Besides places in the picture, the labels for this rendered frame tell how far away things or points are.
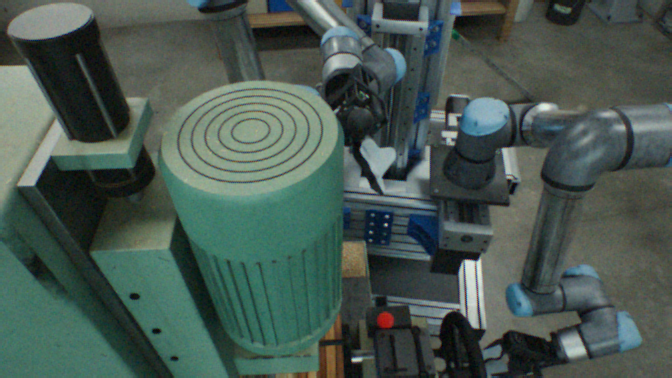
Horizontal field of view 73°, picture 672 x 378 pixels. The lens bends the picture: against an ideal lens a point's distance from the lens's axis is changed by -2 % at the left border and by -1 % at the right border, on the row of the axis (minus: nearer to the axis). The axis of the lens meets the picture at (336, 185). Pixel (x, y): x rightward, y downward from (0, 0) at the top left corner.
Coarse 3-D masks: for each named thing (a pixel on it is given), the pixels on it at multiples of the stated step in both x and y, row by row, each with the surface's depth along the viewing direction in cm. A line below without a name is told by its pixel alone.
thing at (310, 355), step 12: (240, 348) 74; (312, 348) 74; (240, 360) 73; (252, 360) 73; (264, 360) 73; (276, 360) 73; (288, 360) 74; (300, 360) 74; (312, 360) 74; (240, 372) 76; (252, 372) 77; (264, 372) 77; (276, 372) 77; (288, 372) 77; (300, 372) 78
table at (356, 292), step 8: (368, 272) 103; (344, 280) 102; (352, 280) 102; (360, 280) 102; (368, 280) 102; (344, 288) 100; (352, 288) 100; (360, 288) 100; (368, 288) 100; (344, 296) 99; (352, 296) 99; (360, 296) 99; (368, 296) 99; (344, 304) 98; (352, 304) 98; (360, 304) 98; (368, 304) 98; (344, 312) 96; (352, 312) 96; (360, 312) 96; (344, 320) 95; (352, 320) 95; (352, 328) 94; (352, 336) 93; (352, 368) 88; (352, 376) 87; (360, 376) 87
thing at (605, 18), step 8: (600, 0) 376; (608, 0) 367; (616, 0) 360; (624, 0) 360; (632, 0) 361; (592, 8) 379; (600, 8) 375; (608, 8) 367; (616, 8) 364; (624, 8) 364; (632, 8) 365; (600, 16) 370; (608, 16) 365; (616, 16) 366; (624, 16) 367; (632, 16) 367; (640, 16) 366
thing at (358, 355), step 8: (344, 328) 84; (344, 352) 81; (352, 352) 84; (360, 352) 84; (368, 352) 84; (344, 360) 80; (352, 360) 84; (360, 360) 84; (344, 368) 79; (344, 376) 80
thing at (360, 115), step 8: (352, 112) 60; (360, 112) 60; (368, 112) 60; (352, 120) 60; (360, 120) 59; (368, 120) 60; (344, 128) 62; (352, 128) 60; (360, 128) 60; (368, 128) 60; (344, 136) 62
